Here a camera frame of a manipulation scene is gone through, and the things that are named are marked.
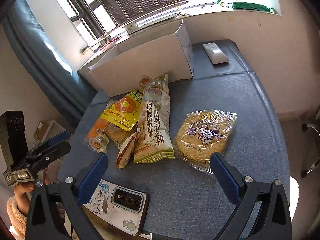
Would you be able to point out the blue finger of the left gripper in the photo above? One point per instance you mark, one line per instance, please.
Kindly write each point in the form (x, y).
(63, 136)

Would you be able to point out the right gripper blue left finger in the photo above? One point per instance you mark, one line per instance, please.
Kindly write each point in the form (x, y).
(89, 178)

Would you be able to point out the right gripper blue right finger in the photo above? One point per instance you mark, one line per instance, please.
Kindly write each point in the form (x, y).
(229, 178)

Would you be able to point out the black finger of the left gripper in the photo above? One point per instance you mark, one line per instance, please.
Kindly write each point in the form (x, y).
(41, 156)

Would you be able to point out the fuzzy cream sleeve forearm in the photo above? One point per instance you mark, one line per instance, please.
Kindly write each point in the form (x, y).
(18, 220)

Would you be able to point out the left hand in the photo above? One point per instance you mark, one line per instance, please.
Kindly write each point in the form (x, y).
(20, 192)

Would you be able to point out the orange snack pack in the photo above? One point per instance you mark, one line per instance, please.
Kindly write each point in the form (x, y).
(96, 139)

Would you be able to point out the blue curtain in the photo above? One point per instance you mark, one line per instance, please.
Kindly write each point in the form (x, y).
(68, 92)

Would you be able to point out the smartphone with cartoon case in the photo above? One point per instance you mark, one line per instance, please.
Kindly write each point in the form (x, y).
(119, 206)

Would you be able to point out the small red white packet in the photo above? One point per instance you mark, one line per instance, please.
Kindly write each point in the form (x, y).
(126, 151)

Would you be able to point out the round cake clear pack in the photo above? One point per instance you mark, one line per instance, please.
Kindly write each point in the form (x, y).
(201, 134)

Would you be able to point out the yellow donut snack bag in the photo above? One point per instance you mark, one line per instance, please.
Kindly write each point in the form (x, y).
(125, 112)

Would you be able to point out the beige cracker snack bag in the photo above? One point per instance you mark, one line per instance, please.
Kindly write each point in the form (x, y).
(153, 142)

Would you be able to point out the steel window railing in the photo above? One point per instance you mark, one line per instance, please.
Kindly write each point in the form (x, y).
(174, 10)

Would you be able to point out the small jelly cup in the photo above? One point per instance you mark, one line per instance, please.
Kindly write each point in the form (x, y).
(143, 82)

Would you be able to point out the pale green milk snack bag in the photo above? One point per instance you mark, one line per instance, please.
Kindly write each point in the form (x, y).
(157, 92)

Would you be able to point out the white remote control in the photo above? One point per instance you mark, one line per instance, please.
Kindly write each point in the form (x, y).
(215, 54)

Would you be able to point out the white cardboard storage box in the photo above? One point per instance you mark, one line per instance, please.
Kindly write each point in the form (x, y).
(165, 48)

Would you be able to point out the green plastic bag on sill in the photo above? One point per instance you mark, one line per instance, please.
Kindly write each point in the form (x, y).
(245, 6)

